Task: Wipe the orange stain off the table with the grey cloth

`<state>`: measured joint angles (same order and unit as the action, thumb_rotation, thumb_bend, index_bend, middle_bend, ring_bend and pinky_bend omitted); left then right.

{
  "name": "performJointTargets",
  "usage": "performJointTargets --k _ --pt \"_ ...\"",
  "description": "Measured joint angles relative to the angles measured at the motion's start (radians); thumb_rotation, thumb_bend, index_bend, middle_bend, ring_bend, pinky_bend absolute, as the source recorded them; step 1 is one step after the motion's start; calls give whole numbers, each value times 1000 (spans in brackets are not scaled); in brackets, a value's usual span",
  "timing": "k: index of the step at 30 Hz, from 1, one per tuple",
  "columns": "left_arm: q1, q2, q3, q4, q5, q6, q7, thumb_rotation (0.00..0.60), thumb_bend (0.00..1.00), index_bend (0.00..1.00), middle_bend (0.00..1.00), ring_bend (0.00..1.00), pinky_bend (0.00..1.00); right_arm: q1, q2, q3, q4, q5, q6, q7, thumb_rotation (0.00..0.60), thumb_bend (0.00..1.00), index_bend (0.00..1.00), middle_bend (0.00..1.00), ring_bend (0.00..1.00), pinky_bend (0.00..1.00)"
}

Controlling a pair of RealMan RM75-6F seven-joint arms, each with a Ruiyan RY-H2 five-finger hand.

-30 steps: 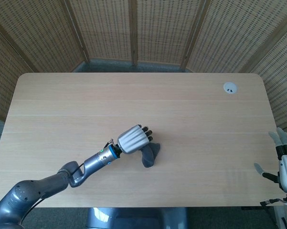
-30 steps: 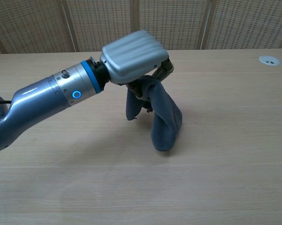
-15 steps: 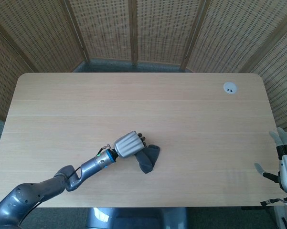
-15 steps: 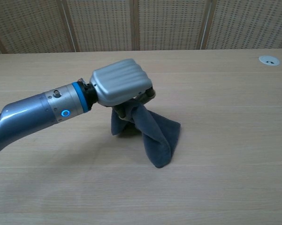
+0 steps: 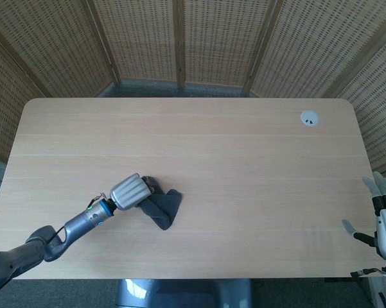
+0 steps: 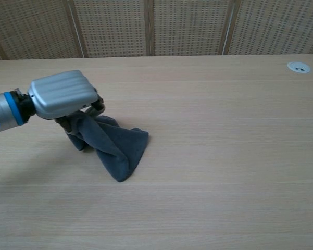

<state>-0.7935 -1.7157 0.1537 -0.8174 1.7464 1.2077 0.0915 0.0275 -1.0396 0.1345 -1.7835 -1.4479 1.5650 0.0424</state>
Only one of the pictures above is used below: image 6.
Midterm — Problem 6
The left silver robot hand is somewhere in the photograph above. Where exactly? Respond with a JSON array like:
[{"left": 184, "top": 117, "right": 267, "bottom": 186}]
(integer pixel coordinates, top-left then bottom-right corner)
[{"left": 27, "top": 69, "right": 107, "bottom": 134}]

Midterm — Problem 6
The dark grey cloth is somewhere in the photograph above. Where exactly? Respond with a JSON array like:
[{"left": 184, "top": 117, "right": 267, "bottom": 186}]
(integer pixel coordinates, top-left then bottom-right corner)
[{"left": 64, "top": 110, "right": 150, "bottom": 183}]

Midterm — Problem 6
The woven wooden folding screen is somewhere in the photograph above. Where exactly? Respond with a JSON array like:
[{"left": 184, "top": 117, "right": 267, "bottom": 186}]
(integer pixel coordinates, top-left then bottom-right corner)
[{"left": 0, "top": 0, "right": 313, "bottom": 62}]

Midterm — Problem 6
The white round cable grommet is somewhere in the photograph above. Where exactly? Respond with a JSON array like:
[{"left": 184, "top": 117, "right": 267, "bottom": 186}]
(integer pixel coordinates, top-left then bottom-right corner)
[{"left": 286, "top": 61, "right": 311, "bottom": 74}]

